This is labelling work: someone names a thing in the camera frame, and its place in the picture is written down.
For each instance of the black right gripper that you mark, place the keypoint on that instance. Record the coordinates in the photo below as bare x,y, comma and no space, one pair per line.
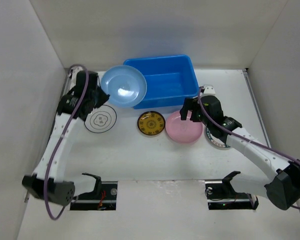
190,109

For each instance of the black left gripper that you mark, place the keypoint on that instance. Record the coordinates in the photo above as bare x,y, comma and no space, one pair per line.
105,97

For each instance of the pink plate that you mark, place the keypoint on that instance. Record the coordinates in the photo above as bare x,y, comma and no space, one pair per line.
183,131

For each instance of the light blue plate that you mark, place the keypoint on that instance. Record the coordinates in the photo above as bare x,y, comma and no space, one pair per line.
125,85

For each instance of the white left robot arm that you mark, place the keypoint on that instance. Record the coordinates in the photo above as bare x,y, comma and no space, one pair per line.
48,182

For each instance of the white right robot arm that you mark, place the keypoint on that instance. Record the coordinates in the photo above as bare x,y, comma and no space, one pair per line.
281,183

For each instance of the blue plastic bin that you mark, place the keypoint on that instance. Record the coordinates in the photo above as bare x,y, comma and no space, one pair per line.
170,79

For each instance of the green rim plate right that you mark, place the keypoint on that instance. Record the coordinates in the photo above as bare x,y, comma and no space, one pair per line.
215,142

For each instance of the yellow patterned plate centre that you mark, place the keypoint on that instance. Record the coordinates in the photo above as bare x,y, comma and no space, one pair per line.
151,123

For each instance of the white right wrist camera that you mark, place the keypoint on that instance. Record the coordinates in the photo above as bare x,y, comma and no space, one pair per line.
208,90

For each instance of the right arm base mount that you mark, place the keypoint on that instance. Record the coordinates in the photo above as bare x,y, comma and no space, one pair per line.
221,195

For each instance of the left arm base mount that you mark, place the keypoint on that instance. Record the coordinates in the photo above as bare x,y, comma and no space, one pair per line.
103,197

